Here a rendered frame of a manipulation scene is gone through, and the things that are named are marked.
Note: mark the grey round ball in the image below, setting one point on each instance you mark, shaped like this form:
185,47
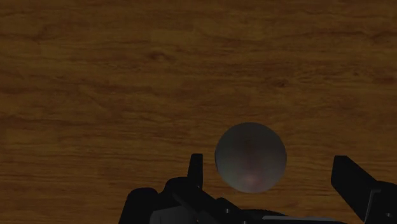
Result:
250,157

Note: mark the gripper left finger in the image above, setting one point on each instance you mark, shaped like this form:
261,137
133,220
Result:
186,192

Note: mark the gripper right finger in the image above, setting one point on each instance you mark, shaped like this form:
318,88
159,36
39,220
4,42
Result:
356,186

